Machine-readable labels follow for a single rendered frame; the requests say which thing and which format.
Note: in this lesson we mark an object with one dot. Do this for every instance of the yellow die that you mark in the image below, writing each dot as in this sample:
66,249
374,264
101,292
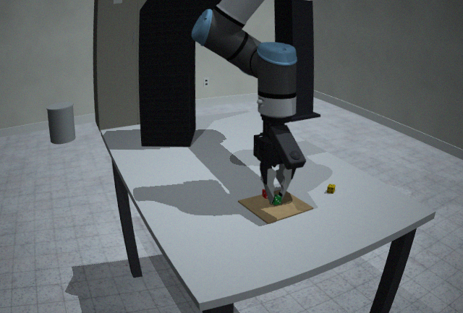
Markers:
331,188

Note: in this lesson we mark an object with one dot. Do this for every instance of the tan mat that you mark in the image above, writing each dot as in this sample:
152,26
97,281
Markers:
270,213

